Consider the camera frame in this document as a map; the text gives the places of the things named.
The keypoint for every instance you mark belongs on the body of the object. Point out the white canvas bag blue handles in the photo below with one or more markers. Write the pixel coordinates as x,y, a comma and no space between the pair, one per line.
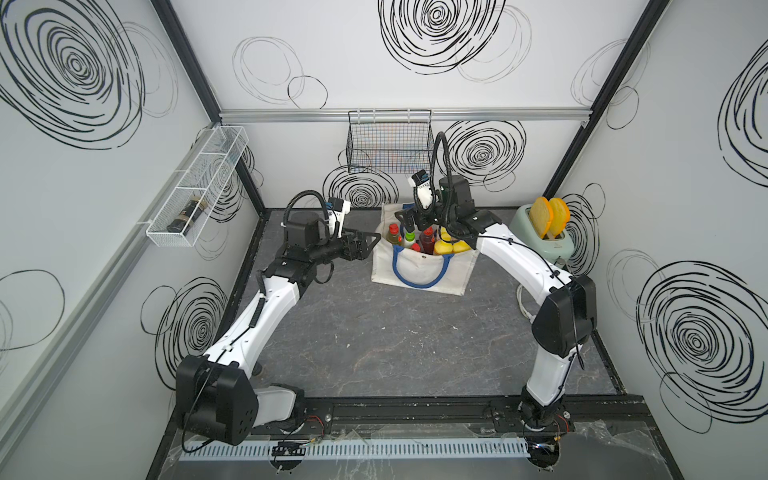
400,267

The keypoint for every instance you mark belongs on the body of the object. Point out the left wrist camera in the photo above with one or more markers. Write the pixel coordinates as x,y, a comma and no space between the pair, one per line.
337,209

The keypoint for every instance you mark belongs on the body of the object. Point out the grey slotted cable duct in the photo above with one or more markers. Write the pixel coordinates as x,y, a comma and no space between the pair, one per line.
364,449

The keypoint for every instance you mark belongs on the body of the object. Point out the white bottle green cap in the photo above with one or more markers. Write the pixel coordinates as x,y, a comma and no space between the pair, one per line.
409,239

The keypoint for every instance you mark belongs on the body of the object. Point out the yellow-green soap bottle red cap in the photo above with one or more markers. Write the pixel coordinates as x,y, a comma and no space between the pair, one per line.
393,235

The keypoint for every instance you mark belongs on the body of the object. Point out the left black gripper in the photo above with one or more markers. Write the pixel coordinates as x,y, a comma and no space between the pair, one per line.
358,253

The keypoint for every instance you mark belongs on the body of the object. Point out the black wire wall basket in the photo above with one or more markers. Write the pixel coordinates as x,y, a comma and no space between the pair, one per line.
395,141

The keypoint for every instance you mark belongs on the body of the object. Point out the orange soap bottle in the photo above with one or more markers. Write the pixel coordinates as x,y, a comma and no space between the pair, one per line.
460,247
442,247

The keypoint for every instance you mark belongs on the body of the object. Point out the right bread slice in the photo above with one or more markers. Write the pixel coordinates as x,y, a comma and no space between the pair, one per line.
560,217

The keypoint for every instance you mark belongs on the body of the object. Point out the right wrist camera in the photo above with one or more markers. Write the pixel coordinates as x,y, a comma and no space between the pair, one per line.
420,182

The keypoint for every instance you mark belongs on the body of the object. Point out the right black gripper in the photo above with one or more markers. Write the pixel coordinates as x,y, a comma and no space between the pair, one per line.
419,214

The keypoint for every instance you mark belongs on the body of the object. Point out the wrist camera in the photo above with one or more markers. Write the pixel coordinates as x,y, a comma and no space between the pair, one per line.
420,182
337,209

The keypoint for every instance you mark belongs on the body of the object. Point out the bread slice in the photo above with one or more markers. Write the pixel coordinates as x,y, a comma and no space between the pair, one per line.
541,216
560,217

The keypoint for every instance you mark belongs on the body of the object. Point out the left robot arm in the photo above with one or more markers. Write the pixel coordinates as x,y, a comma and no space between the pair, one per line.
214,396

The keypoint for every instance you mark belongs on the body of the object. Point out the white wire wall shelf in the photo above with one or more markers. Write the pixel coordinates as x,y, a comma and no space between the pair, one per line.
212,176

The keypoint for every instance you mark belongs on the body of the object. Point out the left bread slice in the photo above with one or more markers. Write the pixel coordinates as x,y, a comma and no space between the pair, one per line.
541,216

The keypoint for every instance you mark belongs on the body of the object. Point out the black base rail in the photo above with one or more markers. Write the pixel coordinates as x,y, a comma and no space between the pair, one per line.
408,411

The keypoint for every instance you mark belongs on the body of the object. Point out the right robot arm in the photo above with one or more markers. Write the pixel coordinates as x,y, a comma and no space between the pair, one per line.
567,303

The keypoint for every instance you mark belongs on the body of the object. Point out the mint green toaster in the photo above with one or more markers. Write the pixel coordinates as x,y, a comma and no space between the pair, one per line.
557,251

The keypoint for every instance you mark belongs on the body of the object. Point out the dark bottle on shelf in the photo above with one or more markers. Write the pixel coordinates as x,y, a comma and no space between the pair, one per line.
184,221

